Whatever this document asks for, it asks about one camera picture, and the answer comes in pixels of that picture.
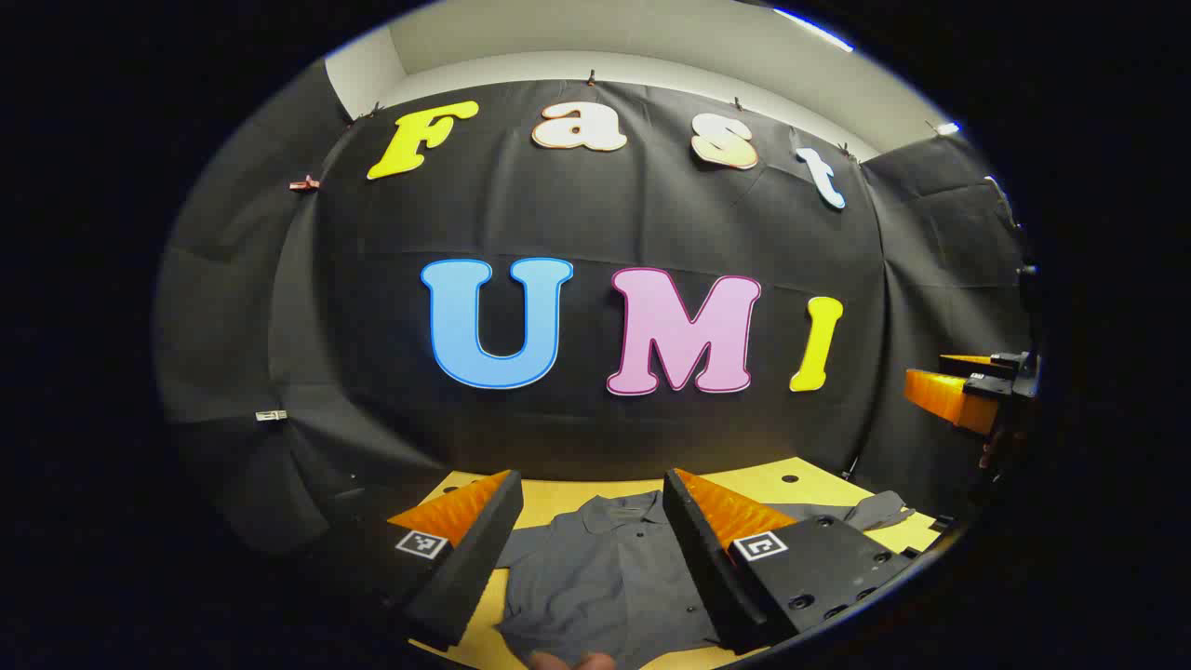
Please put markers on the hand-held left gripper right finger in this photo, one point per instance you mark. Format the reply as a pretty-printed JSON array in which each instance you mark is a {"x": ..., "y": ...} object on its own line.
[{"x": 698, "y": 558}]

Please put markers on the dark metal clamp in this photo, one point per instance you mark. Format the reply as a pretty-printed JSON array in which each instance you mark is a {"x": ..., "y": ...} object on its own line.
[{"x": 1005, "y": 200}]

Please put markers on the red clip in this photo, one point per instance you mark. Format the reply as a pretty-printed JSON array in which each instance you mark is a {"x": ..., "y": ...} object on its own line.
[{"x": 302, "y": 183}]

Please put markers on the grey polo shirt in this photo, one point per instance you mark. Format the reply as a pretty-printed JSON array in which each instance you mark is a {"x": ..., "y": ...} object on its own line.
[{"x": 595, "y": 586}]

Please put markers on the white clip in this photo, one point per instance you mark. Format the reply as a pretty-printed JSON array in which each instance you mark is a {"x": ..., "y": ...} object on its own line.
[{"x": 271, "y": 415}]

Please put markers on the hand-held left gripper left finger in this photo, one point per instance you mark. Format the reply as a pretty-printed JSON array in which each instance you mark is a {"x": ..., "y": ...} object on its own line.
[{"x": 475, "y": 558}]

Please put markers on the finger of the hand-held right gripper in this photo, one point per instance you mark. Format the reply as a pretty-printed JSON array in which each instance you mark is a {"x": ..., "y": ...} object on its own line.
[
  {"x": 968, "y": 359},
  {"x": 940, "y": 395}
]

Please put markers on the black backdrop cloth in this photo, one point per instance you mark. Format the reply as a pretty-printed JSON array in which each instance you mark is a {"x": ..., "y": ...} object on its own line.
[{"x": 605, "y": 223}]

